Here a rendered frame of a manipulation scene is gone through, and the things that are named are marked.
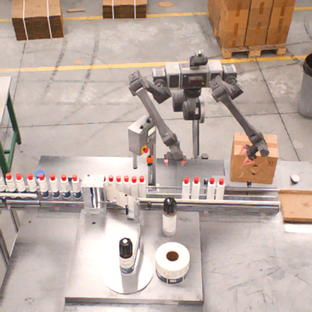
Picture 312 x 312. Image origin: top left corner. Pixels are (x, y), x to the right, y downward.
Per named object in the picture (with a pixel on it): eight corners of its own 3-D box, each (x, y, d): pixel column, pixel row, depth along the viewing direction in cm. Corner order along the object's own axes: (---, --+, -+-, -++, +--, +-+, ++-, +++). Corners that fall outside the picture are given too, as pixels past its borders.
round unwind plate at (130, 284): (99, 293, 289) (99, 292, 288) (105, 250, 311) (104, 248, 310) (151, 295, 288) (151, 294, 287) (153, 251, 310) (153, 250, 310)
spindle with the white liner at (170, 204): (162, 236, 319) (162, 205, 299) (162, 225, 326) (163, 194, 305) (175, 236, 319) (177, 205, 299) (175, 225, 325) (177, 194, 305)
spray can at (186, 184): (181, 202, 341) (182, 181, 327) (181, 196, 344) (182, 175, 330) (189, 202, 340) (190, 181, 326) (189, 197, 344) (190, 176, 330)
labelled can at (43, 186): (41, 198, 343) (36, 177, 329) (42, 192, 347) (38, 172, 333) (48, 198, 343) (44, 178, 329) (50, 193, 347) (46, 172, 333)
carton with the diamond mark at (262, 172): (230, 181, 359) (234, 153, 341) (230, 158, 377) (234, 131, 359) (272, 184, 357) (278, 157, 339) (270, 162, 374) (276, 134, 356)
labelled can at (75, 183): (73, 199, 343) (70, 178, 329) (74, 194, 346) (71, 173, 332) (81, 199, 342) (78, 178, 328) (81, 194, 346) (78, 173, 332)
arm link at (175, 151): (173, 131, 303) (161, 138, 306) (175, 144, 294) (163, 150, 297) (183, 142, 310) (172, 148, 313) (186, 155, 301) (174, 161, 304)
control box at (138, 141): (128, 150, 319) (127, 127, 306) (144, 136, 329) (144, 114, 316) (141, 156, 315) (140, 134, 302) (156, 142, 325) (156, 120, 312)
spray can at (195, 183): (191, 202, 341) (192, 181, 327) (191, 196, 344) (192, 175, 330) (198, 202, 340) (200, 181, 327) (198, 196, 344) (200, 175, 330)
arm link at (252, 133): (225, 82, 306) (211, 92, 310) (225, 85, 301) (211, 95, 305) (264, 134, 318) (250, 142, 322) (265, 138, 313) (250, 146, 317)
